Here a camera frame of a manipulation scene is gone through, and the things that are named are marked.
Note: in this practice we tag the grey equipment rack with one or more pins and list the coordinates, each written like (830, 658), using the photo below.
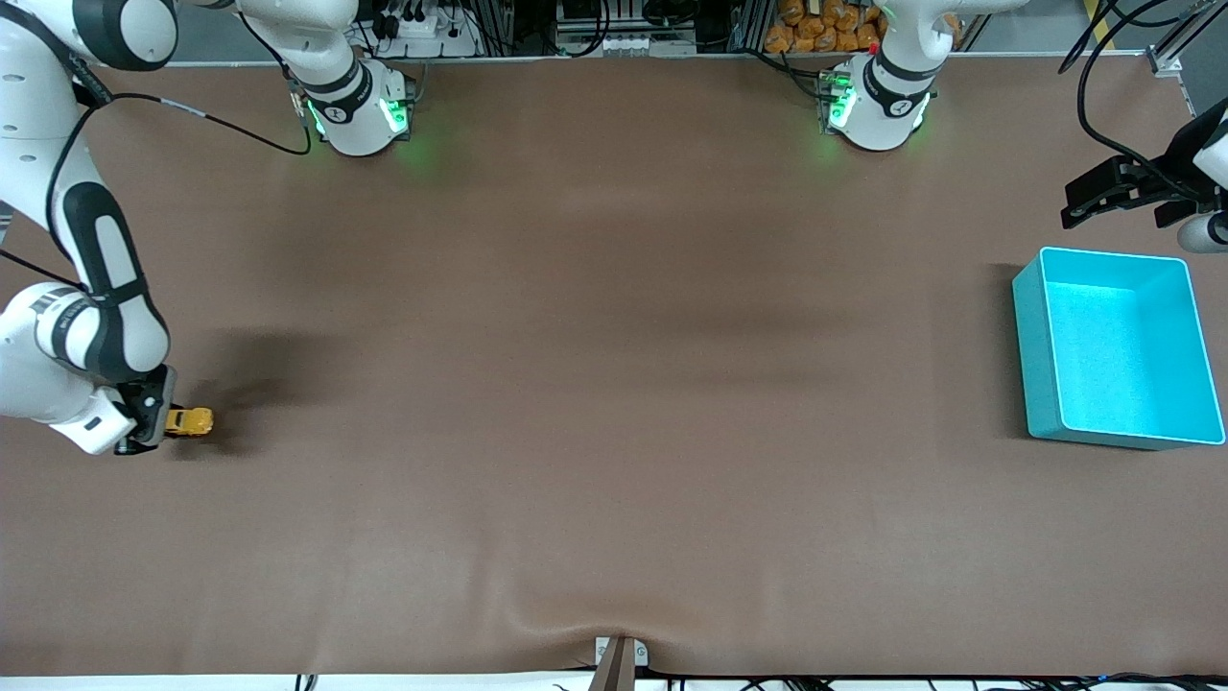
(624, 29)

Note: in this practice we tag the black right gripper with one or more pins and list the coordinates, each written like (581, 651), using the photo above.
(153, 418)

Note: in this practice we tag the white power strip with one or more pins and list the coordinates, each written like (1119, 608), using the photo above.
(422, 29)

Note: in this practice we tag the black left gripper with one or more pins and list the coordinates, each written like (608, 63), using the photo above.
(1163, 178)

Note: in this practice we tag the aluminium profile post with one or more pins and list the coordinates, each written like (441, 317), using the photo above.
(1166, 53)

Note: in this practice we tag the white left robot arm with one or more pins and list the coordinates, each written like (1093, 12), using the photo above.
(883, 115)

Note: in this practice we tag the orange snack packs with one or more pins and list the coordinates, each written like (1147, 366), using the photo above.
(825, 24)

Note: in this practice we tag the brown table mat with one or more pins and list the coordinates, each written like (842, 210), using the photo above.
(614, 336)

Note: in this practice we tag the yellow beetle toy car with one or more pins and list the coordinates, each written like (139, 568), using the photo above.
(192, 422)

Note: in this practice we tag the teal plastic bin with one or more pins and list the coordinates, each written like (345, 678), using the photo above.
(1113, 355)

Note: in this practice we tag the metal table edge bracket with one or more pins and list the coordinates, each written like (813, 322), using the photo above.
(619, 662)

